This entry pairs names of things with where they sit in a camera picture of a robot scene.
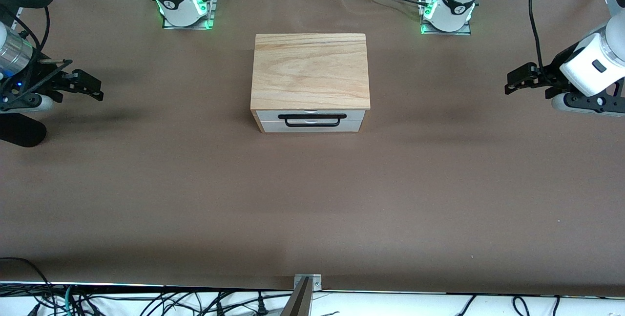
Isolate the black metal drawer handle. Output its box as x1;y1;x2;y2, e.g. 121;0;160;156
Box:
279;113;348;127

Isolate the black cylindrical object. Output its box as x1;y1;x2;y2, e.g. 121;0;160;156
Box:
0;112;47;148

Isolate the black looping cable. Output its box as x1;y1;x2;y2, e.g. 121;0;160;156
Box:
0;256;52;302

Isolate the long aluminium rail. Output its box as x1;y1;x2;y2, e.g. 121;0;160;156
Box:
9;6;25;31

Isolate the white-fronted drawer with handle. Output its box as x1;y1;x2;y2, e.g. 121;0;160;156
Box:
257;109;366;123

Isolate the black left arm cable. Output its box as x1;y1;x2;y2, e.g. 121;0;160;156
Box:
529;0;545;75

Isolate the white sheet under cables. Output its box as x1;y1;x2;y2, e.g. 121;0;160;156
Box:
0;282;625;316

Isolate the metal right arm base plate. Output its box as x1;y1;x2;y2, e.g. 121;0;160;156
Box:
163;0;216;29

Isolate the teal cable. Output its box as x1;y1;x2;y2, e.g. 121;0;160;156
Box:
63;284;77;316

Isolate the black cable tangle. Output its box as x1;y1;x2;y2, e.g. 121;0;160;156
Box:
27;287;293;316

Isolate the camera mounting pole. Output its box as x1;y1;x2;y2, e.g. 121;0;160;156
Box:
280;277;313;316

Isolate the grey metal pole bracket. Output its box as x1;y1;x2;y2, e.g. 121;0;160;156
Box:
293;273;323;291

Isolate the wooden drawer cabinet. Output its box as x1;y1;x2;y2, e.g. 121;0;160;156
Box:
250;33;371;134

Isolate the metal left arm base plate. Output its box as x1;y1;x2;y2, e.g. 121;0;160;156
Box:
419;0;472;36

